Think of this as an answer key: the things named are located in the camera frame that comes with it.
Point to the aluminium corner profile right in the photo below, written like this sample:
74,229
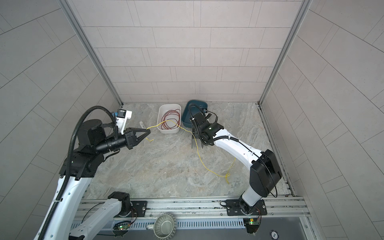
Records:
304,7

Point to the round grey knob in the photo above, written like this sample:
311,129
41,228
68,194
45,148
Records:
165,227

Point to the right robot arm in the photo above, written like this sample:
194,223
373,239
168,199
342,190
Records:
263,166

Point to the white plastic bin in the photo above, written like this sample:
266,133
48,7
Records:
169,118

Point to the aluminium corner profile left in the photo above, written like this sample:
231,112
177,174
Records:
68,12

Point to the aluminium corner profile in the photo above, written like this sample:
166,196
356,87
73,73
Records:
304,7
68,12

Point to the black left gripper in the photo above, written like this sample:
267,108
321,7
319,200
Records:
130,138

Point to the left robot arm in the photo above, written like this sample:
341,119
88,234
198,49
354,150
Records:
98,135

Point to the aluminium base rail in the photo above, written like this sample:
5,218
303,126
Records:
219,207

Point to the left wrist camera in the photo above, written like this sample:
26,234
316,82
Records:
121,117

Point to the white tube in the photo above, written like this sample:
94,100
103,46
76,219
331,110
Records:
142,125

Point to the teal plastic bin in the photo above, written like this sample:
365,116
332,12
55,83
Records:
189,112

